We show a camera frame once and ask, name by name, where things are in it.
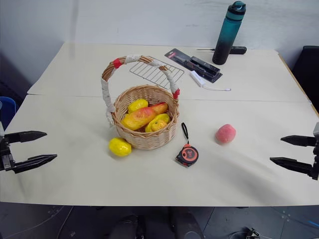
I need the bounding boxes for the pink peach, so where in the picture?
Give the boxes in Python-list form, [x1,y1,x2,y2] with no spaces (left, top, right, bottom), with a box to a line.
[215,123,237,145]

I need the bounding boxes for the yellow orange mango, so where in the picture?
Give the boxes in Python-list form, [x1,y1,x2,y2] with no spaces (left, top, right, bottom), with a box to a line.
[121,107,157,131]

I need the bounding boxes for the black tool package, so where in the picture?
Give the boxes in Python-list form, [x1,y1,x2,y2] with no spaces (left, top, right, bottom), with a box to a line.
[164,48,223,84]

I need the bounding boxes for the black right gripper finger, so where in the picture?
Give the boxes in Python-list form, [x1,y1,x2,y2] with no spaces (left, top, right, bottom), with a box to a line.
[280,135,317,148]
[269,156,314,177]

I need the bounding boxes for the metal wire rack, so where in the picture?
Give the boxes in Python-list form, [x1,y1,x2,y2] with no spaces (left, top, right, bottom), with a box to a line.
[129,55,185,90]

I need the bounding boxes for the teal black water bottle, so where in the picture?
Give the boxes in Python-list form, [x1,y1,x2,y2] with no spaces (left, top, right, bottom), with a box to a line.
[212,0,247,66]

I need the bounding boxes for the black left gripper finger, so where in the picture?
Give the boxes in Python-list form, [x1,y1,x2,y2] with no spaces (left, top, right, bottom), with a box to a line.
[4,130,48,144]
[11,154,58,174]

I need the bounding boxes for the blue plastic container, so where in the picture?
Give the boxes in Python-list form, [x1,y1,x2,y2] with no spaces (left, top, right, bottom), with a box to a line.
[0,96,18,130]

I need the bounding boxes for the wicker basket with handle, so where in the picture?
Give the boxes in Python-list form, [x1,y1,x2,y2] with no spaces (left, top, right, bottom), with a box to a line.
[101,54,180,151]

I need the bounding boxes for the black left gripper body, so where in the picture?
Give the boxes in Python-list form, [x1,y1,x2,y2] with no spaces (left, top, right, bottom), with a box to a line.
[0,135,13,172]

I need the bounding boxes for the white adapter with cable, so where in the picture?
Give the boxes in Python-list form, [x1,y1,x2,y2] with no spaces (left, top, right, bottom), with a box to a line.
[189,70,232,92]

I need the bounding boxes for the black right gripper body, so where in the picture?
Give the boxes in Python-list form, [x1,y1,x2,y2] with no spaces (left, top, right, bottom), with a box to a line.
[311,135,319,181]

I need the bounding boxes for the black screwdriver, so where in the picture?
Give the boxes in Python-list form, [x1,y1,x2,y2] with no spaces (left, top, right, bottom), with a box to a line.
[196,46,248,55]

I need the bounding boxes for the black orange tape measure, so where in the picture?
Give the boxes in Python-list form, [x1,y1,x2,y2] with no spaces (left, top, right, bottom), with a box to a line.
[175,122,200,168]

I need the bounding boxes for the orange red long fruit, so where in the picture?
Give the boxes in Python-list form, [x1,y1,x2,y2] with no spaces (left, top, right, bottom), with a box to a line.
[148,102,169,114]

